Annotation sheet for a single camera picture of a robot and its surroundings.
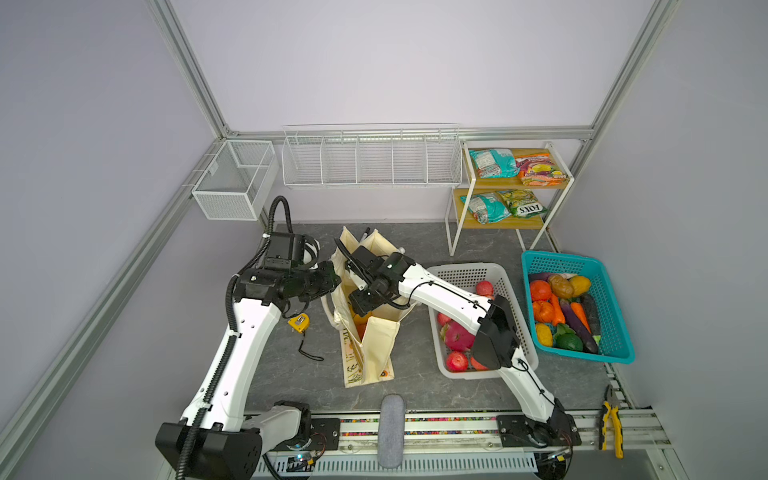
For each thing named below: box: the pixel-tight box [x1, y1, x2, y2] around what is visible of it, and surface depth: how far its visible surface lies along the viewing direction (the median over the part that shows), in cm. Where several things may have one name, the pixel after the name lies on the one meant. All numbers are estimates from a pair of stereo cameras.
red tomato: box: [530, 280, 551, 301], surface depth 95 cm
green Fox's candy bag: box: [497, 189, 548, 219], surface depth 103 cm
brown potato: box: [548, 274, 574, 299], surface depth 96 cm
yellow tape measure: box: [288, 313, 324, 362], surface depth 93 cm
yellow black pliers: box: [599, 384, 625, 459], surface depth 76 cm
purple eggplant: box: [560, 299, 599, 354], surface depth 90 cm
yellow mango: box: [569, 275, 591, 297], surface depth 96 cm
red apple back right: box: [475, 280, 494, 299], surface depth 98 cm
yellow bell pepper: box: [536, 323, 553, 347], surface depth 88 cm
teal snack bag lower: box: [460, 192, 512, 225], surface depth 101 cm
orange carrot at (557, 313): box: [551, 294, 566, 327], surface depth 93 cm
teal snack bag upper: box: [469, 149, 520, 178], surface depth 88 cm
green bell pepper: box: [553, 323, 583, 351], surface depth 88 cm
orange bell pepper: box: [533, 300, 555, 323], surface depth 92 cm
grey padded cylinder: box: [377, 394, 406, 469], surface depth 74 cm
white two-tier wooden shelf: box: [445, 142, 575, 257], surface depth 93 cm
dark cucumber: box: [582, 293, 601, 336], surface depth 91 cm
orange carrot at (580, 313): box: [570, 302, 592, 334], surface depth 94 cm
